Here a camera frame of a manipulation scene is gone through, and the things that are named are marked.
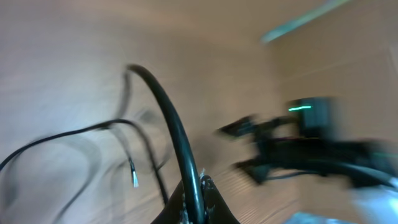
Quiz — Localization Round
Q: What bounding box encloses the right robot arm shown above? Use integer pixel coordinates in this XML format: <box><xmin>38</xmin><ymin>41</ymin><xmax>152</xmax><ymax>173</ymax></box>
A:
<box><xmin>218</xmin><ymin>97</ymin><xmax>397</xmax><ymax>189</ymax></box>

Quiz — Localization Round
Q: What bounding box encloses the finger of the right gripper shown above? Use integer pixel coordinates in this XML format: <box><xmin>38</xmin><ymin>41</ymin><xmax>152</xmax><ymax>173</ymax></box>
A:
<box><xmin>216</xmin><ymin>116</ymin><xmax>257</xmax><ymax>138</ymax></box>
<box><xmin>233</xmin><ymin>158</ymin><xmax>272</xmax><ymax>185</ymax></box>

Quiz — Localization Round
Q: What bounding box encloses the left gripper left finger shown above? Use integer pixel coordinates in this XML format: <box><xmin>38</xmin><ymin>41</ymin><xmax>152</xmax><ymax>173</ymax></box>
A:
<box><xmin>151</xmin><ymin>181</ymin><xmax>187</xmax><ymax>224</ymax></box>

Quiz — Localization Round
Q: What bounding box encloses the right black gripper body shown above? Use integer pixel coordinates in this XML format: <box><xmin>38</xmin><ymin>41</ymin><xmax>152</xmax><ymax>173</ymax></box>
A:
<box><xmin>251</xmin><ymin>116</ymin><xmax>327</xmax><ymax>181</ymax></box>

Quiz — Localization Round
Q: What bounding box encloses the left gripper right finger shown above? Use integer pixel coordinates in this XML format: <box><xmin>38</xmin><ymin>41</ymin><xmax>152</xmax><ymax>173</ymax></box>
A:
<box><xmin>200</xmin><ymin>175</ymin><xmax>239</xmax><ymax>224</ymax></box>

